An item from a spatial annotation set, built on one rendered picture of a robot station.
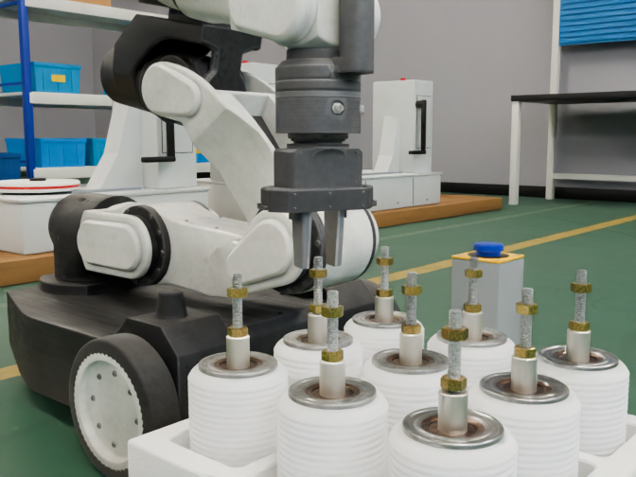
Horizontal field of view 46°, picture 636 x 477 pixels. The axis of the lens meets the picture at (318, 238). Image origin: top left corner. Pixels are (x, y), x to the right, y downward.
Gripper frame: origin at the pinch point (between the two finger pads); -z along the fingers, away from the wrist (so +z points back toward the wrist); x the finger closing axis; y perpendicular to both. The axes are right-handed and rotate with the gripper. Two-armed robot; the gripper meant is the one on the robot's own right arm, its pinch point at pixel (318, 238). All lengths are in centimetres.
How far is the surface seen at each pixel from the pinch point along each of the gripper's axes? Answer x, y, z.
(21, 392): 26, -73, -36
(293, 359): 4.0, 2.5, -11.9
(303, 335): 0.8, -2.0, -10.9
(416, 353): -4.7, 12.0, -9.9
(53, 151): -30, -499, 0
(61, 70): -38, -506, 58
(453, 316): 1.9, 26.6, -2.4
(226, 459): 13.4, 8.6, -18.4
